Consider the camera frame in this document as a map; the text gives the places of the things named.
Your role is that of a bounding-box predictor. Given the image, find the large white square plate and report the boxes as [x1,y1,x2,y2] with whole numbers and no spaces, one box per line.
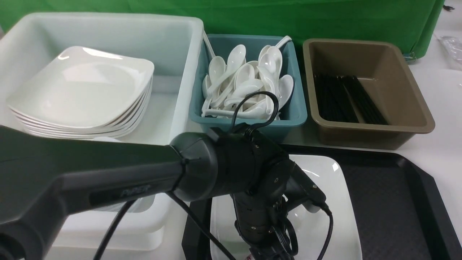
[210,154,362,260]

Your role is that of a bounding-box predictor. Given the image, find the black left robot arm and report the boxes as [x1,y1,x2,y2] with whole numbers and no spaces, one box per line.
[1,123,333,260]

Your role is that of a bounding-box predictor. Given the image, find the pile of white soup spoons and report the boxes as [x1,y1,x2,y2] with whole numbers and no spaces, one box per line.
[201,33,295,120]

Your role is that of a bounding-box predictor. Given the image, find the teal plastic spoon bin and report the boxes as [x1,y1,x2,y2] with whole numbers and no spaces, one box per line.
[189,34,308,143]

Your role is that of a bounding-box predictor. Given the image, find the large white plastic tub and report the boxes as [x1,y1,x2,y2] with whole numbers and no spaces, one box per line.
[0,13,204,251]

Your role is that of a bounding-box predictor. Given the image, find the black chopsticks in bin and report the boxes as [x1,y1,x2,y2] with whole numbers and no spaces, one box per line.
[314,74,389,125]

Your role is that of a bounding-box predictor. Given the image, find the stack of small white dishes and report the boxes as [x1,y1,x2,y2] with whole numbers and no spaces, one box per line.
[91,137,155,213]

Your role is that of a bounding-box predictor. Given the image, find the stack of white square plates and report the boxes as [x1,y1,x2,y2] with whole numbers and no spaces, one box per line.
[5,46,155,139]

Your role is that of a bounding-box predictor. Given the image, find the brown plastic chopstick bin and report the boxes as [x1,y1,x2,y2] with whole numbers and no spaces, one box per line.
[302,39,435,150]

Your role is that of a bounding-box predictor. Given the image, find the black plastic serving tray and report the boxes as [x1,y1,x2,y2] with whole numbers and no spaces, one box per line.
[181,144,462,260]

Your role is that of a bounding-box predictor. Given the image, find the green cloth backdrop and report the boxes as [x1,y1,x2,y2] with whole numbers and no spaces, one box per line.
[0,0,444,58]

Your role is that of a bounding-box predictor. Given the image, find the clear plastic bag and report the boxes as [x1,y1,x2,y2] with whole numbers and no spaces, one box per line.
[437,35,462,70]

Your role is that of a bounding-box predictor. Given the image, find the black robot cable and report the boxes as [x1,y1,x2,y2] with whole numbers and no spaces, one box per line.
[93,91,334,260]

